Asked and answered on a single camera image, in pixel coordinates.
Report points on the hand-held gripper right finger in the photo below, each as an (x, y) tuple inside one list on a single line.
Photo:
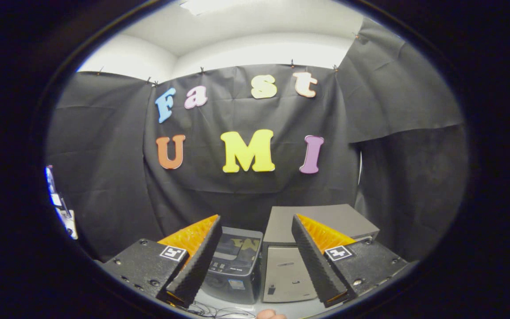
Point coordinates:
[(317, 266)]

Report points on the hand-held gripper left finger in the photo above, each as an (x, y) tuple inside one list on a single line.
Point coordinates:
[(195, 268)]

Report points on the dark grey washing machine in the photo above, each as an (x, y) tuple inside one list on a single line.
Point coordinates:
[(233, 288)]

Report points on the grey metal cabinet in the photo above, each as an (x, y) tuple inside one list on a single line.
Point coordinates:
[(326, 217)]

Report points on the black backdrop cloth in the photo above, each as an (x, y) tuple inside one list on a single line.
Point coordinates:
[(237, 195)]

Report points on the white and blue equipment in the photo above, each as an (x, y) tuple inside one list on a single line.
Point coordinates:
[(62, 208)]

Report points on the row of small cloth clips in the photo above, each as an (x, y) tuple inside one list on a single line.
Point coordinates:
[(202, 70)]

